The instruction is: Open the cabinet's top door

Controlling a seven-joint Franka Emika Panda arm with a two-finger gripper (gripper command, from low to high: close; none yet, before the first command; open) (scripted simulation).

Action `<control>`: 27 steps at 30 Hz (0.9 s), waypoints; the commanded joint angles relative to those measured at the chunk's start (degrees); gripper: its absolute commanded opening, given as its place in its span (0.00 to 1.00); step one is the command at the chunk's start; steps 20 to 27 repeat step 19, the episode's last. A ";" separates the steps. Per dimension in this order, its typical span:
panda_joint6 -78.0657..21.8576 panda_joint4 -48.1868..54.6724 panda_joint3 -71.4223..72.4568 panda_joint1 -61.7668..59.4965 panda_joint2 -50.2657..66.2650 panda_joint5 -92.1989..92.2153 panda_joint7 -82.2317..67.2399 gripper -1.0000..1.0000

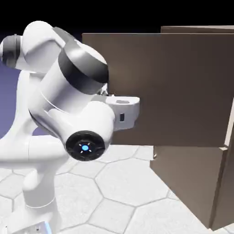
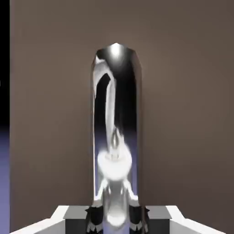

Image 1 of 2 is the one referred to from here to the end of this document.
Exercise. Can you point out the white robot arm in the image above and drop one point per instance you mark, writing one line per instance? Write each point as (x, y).
(60, 109)

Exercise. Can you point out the large brown cabinet door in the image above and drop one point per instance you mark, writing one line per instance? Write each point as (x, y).
(173, 82)

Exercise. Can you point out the small brown cabinet door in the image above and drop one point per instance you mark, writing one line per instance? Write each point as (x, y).
(184, 175)

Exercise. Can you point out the brown wooden cabinet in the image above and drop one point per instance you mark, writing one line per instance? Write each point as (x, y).
(225, 192)

